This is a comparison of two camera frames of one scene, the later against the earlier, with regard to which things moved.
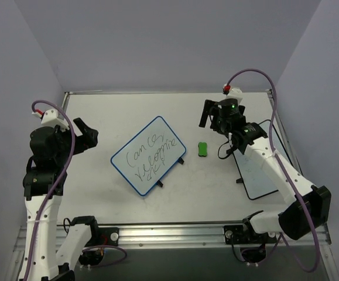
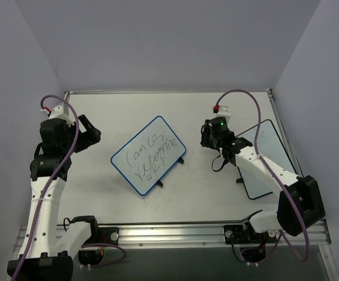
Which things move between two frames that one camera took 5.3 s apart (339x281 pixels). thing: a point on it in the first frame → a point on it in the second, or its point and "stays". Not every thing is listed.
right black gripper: (211, 114) → (205, 137)
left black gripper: (77, 140) stays
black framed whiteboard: (256, 180) stays
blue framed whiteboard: (149, 156) stays
